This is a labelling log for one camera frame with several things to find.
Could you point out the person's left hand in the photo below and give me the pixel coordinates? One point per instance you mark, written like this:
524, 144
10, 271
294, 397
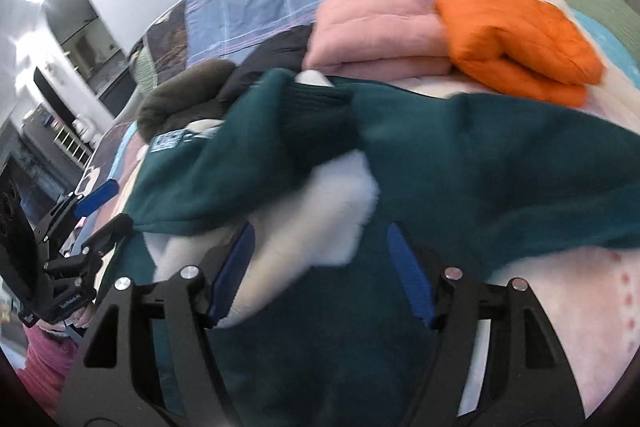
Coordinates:
82, 318

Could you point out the dark printed pillow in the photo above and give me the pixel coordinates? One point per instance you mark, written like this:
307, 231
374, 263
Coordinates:
165, 39

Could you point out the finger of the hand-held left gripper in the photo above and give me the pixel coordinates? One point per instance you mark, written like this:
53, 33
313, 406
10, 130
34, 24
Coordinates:
107, 234
97, 198

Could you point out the folded orange puffer jacket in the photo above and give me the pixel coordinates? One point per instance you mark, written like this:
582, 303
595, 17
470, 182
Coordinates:
510, 37

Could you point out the cream fleece blanket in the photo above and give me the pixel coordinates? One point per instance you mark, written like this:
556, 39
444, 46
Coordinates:
620, 87

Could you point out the pink fluffy blanket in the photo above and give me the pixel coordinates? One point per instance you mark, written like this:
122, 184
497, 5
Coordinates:
560, 307

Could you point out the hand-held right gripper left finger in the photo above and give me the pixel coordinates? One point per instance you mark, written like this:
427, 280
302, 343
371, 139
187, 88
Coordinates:
235, 257

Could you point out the teal fleece-lined sweatshirt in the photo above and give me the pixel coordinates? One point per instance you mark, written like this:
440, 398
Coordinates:
450, 167

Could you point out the folded pink jacket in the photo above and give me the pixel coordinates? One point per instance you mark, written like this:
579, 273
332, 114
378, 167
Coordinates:
370, 37

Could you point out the arched wall mirror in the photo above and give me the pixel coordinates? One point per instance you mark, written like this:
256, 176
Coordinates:
80, 32

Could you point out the dark shelf cabinet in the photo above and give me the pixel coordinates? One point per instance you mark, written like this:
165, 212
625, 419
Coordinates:
40, 147

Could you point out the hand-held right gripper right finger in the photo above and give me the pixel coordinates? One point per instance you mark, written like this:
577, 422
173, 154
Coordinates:
407, 262

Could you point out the person's left forearm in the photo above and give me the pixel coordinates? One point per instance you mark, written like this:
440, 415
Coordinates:
45, 362

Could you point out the brown furry garment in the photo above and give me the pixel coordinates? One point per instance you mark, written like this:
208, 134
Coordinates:
180, 99

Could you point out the black garment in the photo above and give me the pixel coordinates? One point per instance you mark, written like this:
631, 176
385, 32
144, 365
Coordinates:
270, 62

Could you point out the light blue blanket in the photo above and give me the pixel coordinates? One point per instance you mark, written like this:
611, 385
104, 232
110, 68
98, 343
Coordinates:
607, 37

